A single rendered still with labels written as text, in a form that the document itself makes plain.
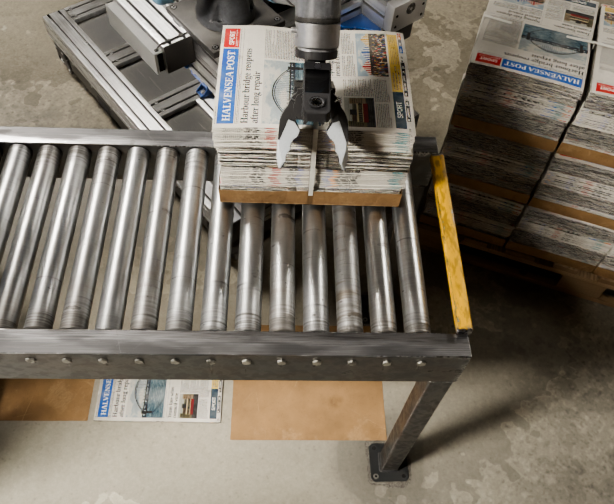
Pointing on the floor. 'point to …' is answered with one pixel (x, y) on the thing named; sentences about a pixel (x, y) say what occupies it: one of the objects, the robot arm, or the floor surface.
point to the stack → (554, 178)
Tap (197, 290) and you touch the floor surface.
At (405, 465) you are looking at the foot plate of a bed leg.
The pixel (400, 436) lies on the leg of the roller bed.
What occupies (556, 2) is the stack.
